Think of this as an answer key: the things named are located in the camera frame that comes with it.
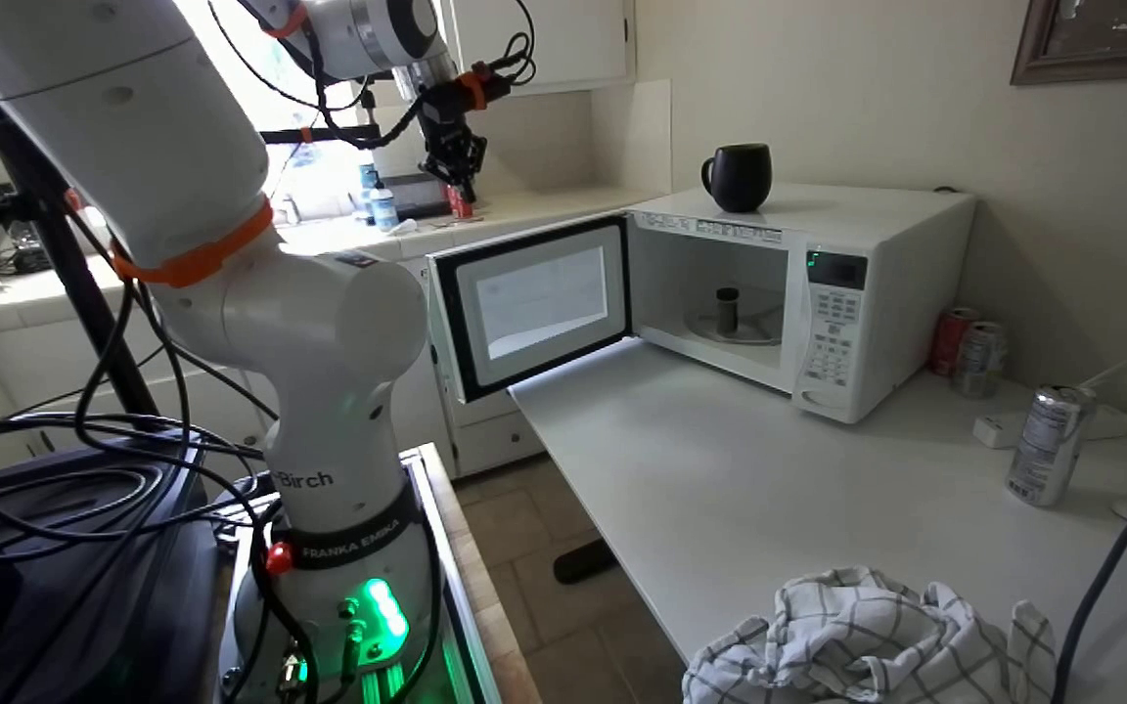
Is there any thick black cable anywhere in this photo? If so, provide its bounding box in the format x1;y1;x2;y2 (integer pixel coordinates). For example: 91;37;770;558
1047;444;1127;704

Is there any black table foot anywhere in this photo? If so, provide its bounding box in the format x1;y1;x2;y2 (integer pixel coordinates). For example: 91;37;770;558
546;534;622;585

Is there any black equipment box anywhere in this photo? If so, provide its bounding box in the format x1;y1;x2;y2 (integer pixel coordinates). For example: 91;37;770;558
0;442;229;704

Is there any white checkered dish cloth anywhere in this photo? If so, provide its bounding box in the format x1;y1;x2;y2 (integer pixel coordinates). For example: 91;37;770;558
678;561;1064;704

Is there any red emergency button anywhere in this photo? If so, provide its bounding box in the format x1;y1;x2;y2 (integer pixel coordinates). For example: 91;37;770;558
260;538;302;582

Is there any clear water bottle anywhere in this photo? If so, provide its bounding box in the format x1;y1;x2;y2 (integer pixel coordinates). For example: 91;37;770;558
354;151;401;239

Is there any red soda can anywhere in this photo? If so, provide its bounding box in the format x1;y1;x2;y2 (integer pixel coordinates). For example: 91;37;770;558
922;303;976;384

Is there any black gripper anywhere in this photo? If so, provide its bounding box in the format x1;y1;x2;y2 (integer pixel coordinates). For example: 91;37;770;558
418;75;491;219

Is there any wooden-edged robot cart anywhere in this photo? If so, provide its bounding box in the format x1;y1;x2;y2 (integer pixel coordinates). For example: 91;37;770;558
209;442;545;704

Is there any white wall cabinet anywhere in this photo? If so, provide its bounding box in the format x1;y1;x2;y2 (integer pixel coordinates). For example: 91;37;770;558
436;0;641;96

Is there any tall silver drink can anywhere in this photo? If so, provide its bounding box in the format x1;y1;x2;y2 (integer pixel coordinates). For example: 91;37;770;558
1006;384;1094;513

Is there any dark countertop appliance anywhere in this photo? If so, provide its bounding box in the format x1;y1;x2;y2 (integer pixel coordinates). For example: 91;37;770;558
383;169;455;222

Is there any small dark jar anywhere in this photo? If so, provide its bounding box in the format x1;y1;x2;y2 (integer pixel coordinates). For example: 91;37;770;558
713;285;743;341

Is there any dark framed picture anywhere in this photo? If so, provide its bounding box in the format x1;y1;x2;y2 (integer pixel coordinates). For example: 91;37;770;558
1010;0;1127;91

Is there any black cable loop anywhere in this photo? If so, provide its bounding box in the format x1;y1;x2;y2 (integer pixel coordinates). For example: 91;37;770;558
0;409;222;580

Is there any black tripod pole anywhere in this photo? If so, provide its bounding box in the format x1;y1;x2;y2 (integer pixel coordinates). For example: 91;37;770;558
0;35;164;422

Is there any black robot wrist cable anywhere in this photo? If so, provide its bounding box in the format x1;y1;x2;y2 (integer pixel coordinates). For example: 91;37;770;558
203;0;545;156

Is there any white microwave oven body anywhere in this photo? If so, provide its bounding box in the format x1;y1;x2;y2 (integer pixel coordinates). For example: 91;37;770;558
622;179;983;431

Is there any black mug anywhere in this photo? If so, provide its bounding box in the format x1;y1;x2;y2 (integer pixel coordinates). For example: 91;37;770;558
695;142;775;219

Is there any white microwave door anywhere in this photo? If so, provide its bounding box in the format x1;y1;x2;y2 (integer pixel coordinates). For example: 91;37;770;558
429;211;639;409

